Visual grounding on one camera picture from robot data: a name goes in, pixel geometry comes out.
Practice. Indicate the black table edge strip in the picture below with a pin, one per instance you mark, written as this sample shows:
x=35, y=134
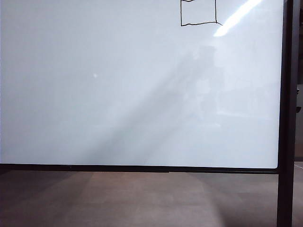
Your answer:
x=94, y=168

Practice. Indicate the black stand locking knob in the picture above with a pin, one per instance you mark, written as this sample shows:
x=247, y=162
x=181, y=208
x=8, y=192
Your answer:
x=297, y=89
x=296, y=109

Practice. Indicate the white whiteboard with black frame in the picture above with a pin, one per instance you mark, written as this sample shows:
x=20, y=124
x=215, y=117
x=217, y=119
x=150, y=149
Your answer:
x=94, y=94

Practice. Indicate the black whiteboard stand post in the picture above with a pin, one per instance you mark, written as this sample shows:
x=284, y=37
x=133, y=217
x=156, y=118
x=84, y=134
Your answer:
x=286, y=132

